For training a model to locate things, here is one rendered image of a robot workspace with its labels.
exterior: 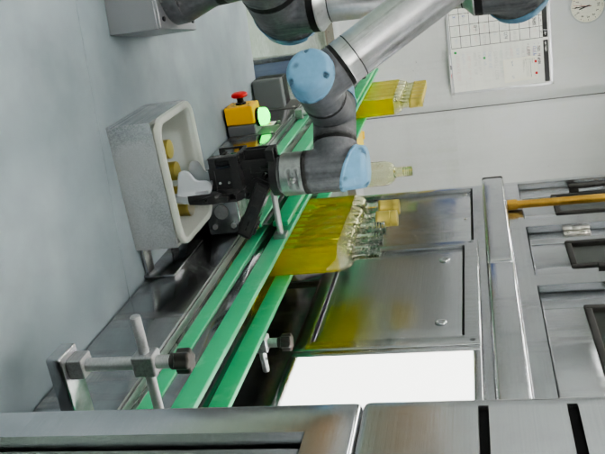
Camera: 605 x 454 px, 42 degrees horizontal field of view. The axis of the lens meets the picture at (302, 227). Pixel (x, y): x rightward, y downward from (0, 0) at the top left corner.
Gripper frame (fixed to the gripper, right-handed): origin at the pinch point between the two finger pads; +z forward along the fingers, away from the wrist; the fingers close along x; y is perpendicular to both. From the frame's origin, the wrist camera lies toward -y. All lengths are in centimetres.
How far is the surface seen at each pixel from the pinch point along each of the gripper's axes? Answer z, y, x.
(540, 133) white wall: -106, -163, -608
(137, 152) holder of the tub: 0.9, 11.0, 9.3
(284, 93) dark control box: -3, 1, -80
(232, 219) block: -6.3, -8.7, -9.7
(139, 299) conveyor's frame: 2.9, -11.8, 17.3
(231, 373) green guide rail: -14.1, -21.0, 26.4
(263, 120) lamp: -4, 1, -52
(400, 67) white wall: 16, -86, -608
